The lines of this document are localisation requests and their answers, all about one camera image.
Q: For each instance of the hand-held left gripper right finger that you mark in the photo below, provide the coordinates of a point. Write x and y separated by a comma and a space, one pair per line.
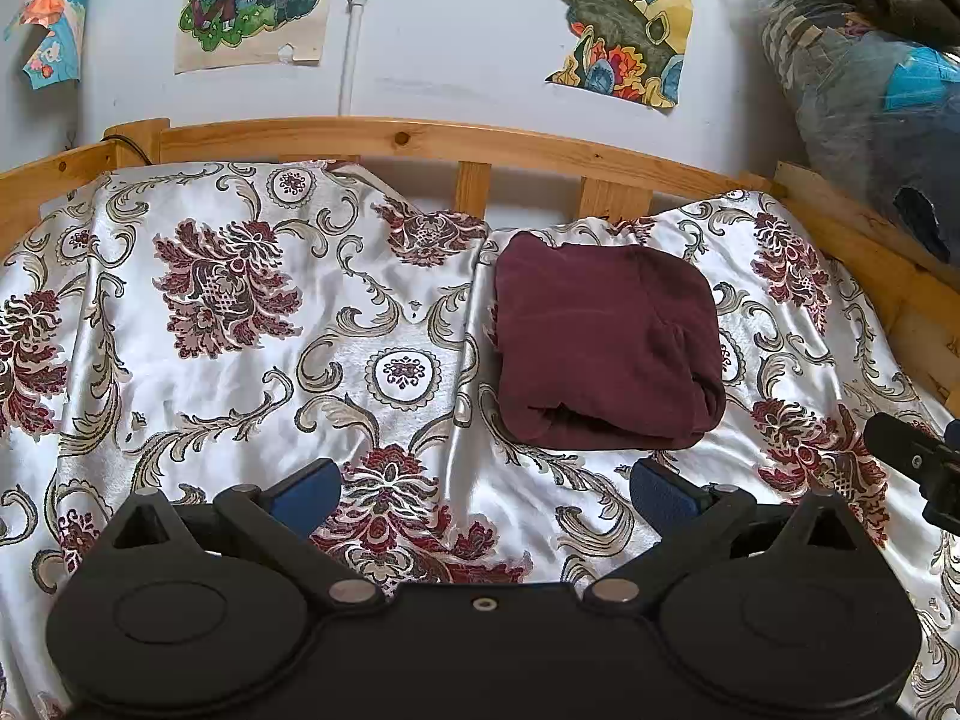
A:
664, 495

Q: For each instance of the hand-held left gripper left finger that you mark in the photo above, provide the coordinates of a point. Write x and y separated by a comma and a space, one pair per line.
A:
307, 495

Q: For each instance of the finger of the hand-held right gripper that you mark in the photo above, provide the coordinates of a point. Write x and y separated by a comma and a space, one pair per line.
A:
896, 439

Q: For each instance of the maroon long-sleeved top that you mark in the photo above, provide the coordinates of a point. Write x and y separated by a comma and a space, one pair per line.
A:
600, 337

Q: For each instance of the floral satin blanket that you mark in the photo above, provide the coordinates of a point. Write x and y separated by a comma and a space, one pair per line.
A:
225, 390

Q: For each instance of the clear plastic bag of bedding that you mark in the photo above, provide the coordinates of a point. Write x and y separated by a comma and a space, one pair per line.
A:
847, 112

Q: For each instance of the torn landscape drawing poster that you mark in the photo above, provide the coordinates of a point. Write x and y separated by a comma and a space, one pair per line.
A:
622, 30

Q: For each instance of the green cartoon figure poster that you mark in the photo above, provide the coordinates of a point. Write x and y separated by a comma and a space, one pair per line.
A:
247, 0

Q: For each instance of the orange-haired figure blue poster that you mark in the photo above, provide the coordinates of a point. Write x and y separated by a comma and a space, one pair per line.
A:
52, 15

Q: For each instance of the wooden bed frame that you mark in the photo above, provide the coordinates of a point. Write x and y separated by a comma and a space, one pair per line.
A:
375, 139

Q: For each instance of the white wall pipe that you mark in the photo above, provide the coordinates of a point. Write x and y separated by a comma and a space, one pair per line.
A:
356, 30

